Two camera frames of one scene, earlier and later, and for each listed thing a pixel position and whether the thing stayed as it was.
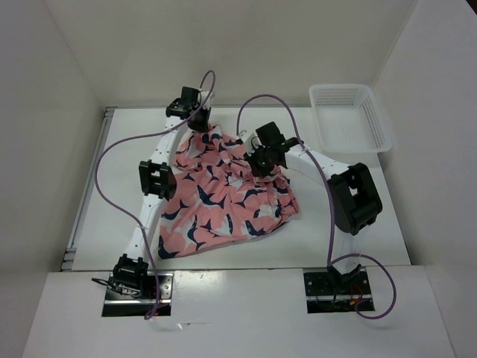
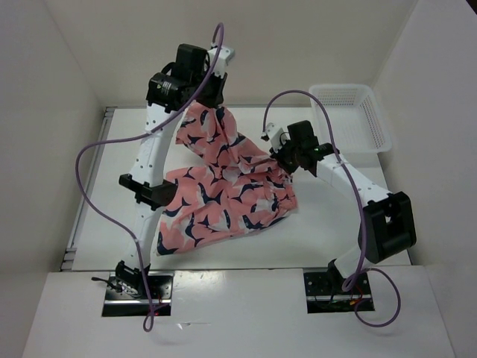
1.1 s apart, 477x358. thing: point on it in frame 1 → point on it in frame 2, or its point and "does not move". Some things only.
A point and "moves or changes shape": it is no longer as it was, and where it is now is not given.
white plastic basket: x=349 y=124 does not move
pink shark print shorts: x=217 y=198 moves or changes shape
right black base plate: x=330 y=292 does not move
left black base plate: x=118 y=304 does not move
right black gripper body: x=261 y=161 → x=287 y=156
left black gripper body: x=199 y=120 → x=209 y=92
